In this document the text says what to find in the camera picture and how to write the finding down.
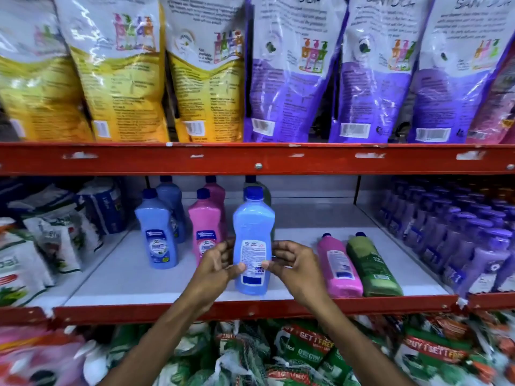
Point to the pile of green red packets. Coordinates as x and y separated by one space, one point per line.
305 353

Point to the pink packets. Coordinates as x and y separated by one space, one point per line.
36 357

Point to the black shelf upright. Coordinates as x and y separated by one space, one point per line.
357 190

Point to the pink bottle with label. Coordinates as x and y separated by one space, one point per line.
204 229
217 192

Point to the blue bottle with label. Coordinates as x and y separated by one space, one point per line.
157 241
173 200

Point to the person's left hand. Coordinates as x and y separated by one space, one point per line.
209 277

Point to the green bottle dark cap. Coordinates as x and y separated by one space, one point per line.
372 265

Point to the yellow refill pouch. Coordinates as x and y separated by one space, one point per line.
207 84
120 76
36 84

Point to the pile of white green packets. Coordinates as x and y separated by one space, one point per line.
36 249

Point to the group of purple bottles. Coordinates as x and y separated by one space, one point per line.
462 237

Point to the purple refill pouch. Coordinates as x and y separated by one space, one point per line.
450 88
285 84
374 88

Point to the blue white packet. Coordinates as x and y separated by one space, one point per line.
104 204

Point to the red metal shelf beam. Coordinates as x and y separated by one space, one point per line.
257 308
257 158

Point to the white shelf board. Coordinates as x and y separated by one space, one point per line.
128 277

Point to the person's right forearm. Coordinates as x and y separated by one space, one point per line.
354 345

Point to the person's right hand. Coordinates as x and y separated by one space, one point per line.
305 277

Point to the person's right thumb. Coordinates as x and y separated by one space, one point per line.
275 268

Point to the pink refill pouch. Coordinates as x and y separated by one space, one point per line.
497 112

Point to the person's right middle finger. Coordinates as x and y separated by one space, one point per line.
283 259

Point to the person's left forearm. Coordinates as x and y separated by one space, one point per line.
157 345

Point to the green bottle blue cap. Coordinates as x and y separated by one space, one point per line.
263 184

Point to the light blue liquid bottle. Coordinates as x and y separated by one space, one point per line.
253 221

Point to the person's left thumb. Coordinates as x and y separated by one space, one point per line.
236 269

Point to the pink bottle white label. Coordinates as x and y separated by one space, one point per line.
340 265

